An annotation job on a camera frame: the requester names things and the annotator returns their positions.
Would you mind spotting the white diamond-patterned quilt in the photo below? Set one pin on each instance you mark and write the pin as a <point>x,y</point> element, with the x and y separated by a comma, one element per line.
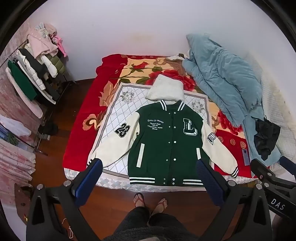
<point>115,111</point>

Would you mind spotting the green and white varsity jacket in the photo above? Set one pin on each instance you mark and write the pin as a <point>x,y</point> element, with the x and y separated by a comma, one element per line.
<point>166,139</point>

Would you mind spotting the person's right foot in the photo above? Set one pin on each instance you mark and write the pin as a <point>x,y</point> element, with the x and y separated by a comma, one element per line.
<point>160,205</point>

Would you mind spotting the pink floral fabric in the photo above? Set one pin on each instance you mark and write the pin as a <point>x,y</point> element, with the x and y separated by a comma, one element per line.
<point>13,166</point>

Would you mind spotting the blue smartphone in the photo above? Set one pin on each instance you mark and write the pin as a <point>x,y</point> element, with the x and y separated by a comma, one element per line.
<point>245,157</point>

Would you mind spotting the person's left foot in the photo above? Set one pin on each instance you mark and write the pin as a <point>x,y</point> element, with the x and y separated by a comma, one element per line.
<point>139,200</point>

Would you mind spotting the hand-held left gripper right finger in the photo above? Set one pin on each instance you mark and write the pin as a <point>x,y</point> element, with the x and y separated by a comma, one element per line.
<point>209,180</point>

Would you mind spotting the row of hanging clothes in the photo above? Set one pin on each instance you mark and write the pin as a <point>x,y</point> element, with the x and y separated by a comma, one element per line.
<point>32,69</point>

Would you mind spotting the pile of pink fluffy clothes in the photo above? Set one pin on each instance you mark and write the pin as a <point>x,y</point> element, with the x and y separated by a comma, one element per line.
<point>45,39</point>

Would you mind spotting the white knitted blanket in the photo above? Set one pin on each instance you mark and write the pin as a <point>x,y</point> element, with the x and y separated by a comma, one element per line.
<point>282,111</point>

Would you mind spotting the black metal clothes rack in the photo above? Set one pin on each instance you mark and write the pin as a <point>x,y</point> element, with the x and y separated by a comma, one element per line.
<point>62,85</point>

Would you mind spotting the black cloth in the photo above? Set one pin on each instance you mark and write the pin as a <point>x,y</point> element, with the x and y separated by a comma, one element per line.
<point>266,136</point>

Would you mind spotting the red floral blanket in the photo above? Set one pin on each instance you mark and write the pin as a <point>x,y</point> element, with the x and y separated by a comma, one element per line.
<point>87,111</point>

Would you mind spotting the person's dark fleece pants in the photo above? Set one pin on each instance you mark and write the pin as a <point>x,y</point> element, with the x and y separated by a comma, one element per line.
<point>150,227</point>

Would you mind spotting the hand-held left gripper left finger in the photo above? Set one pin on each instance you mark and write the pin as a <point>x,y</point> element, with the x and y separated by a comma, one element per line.
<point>89,178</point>

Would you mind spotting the person's foot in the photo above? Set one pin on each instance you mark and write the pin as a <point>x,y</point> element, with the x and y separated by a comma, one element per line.
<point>160,205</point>
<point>139,200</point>

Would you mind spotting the white cloth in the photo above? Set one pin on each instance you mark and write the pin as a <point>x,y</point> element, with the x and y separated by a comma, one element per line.
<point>13,126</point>

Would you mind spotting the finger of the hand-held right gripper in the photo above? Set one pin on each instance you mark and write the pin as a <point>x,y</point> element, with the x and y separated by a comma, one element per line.
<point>289,165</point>
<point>266,173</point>

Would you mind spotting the light blue duvet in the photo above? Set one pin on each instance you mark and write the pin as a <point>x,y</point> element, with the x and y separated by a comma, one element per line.
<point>217,76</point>

